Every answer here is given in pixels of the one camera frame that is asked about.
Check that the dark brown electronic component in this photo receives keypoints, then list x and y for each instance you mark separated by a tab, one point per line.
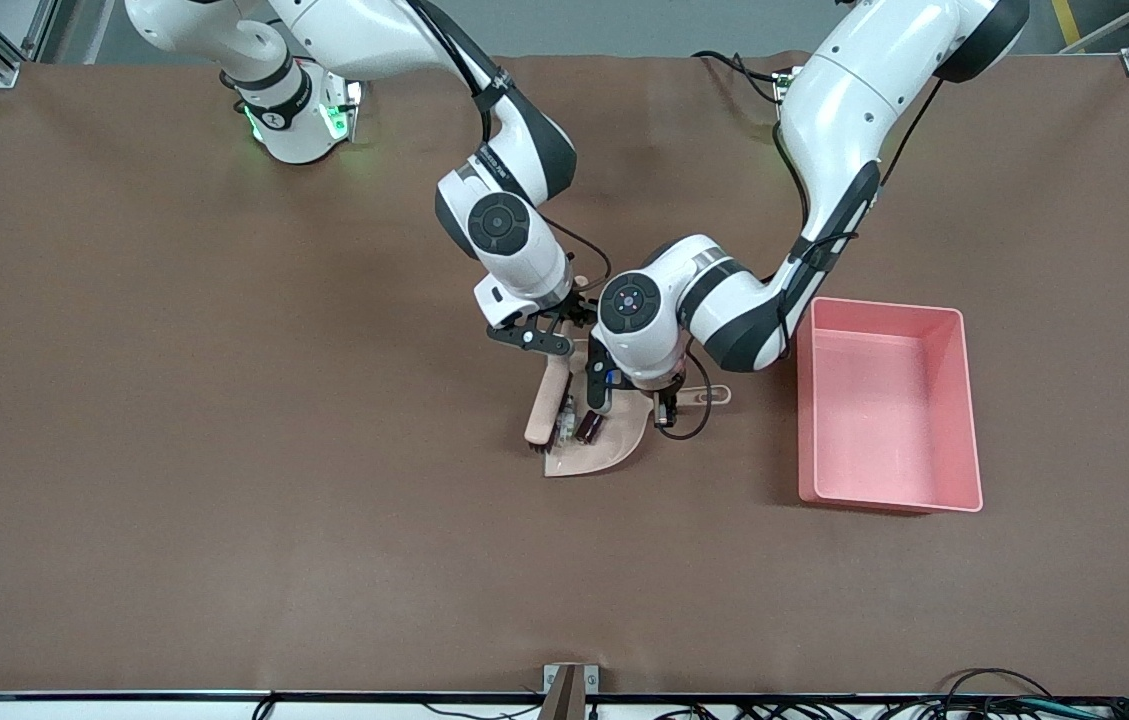
591	428

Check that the beige plastic dustpan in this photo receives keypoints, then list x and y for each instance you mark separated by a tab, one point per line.
599	458

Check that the beige brush with black bristles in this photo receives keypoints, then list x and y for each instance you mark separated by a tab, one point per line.
546	410

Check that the white green electronic component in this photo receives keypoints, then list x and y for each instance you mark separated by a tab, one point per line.
566	425

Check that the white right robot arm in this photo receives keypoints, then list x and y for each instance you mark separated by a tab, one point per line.
514	250

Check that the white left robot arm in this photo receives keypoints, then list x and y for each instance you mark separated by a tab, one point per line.
844	100

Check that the pink plastic bin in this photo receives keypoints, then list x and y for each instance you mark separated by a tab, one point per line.
874	420

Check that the right base green-lit control box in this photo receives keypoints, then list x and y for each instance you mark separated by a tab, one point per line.
339	110

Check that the base green-lit control box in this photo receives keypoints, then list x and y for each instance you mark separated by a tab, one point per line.
339	110
786	85

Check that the left base green-lit control box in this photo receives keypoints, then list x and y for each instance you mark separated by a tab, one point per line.
786	85

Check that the brown table mat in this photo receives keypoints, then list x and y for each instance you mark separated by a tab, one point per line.
224	560

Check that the metal camera stand bracket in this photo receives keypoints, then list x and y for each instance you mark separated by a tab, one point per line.
569	690

